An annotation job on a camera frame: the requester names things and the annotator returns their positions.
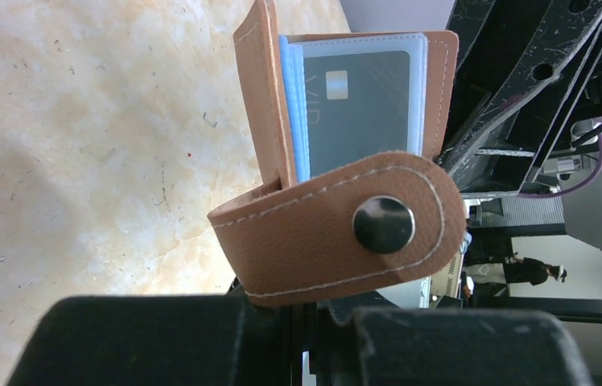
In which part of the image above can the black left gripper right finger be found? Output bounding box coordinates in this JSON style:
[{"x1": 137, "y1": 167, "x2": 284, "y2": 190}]
[{"x1": 306, "y1": 291, "x2": 593, "y2": 385}]

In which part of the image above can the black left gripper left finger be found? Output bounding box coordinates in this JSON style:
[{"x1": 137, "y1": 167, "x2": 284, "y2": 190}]
[{"x1": 8, "y1": 289, "x2": 301, "y2": 385}]

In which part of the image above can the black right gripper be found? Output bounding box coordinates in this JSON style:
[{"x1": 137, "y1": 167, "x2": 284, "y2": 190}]
[{"x1": 438, "y1": 1, "x2": 602, "y2": 195}]

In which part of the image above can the brown leather card holder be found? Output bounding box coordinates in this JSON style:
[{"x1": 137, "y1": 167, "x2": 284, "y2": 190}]
[{"x1": 208, "y1": 1, "x2": 466, "y2": 308}]

